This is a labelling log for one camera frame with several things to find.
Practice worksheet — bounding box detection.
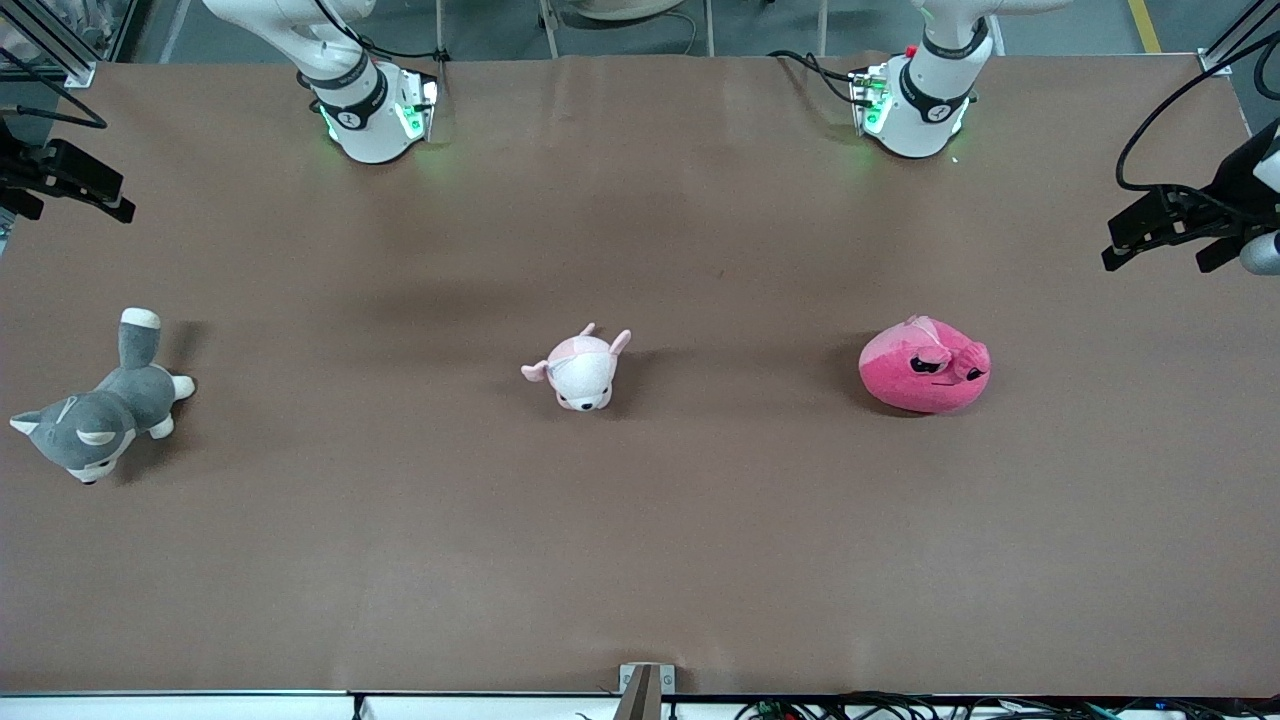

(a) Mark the black arm base cable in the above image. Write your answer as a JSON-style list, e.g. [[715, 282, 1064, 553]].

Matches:
[[315, 0, 447, 63], [767, 48, 871, 107]]

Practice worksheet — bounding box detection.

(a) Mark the aluminium frame post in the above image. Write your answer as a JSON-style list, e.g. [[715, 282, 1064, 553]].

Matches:
[[1198, 0, 1280, 77], [0, 0, 97, 89]]

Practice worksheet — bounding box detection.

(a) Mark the white round object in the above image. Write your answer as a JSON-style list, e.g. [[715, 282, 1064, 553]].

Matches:
[[568, 0, 693, 23]]

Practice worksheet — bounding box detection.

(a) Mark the grey husky plush toy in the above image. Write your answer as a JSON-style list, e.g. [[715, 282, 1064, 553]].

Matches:
[[9, 307, 197, 486]]

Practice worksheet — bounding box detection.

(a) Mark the tangled cable bundle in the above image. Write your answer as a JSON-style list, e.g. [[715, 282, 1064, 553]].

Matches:
[[735, 692, 1280, 720]]

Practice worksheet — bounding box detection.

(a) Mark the hot pink round plush toy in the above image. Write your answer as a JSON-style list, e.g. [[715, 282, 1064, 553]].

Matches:
[[858, 315, 993, 415]]

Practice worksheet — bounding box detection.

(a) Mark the brown table cover sheet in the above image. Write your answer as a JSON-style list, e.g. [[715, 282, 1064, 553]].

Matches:
[[0, 52, 1280, 699]]

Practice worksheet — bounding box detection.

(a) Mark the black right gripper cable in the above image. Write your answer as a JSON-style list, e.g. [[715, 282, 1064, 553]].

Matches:
[[0, 50, 109, 131]]

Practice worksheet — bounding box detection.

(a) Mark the black left arm base cable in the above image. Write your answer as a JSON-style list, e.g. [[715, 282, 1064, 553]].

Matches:
[[767, 48, 871, 107]]

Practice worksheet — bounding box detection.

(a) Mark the black right arm base cable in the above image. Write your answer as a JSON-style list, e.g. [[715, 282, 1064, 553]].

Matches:
[[315, 0, 447, 63]]

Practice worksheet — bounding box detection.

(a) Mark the metal bracket at table edge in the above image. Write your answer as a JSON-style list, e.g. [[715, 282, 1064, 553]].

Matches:
[[618, 662, 676, 720]]

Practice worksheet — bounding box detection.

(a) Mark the pale pink dog plush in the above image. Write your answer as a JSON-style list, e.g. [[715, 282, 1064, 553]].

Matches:
[[520, 322, 633, 413]]

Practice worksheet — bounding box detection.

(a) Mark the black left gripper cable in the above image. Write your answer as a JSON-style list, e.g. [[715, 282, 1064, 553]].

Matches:
[[1114, 30, 1280, 216]]

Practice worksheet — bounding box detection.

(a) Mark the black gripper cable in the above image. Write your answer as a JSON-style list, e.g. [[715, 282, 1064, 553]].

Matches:
[[0, 50, 109, 131], [1114, 30, 1280, 216]]

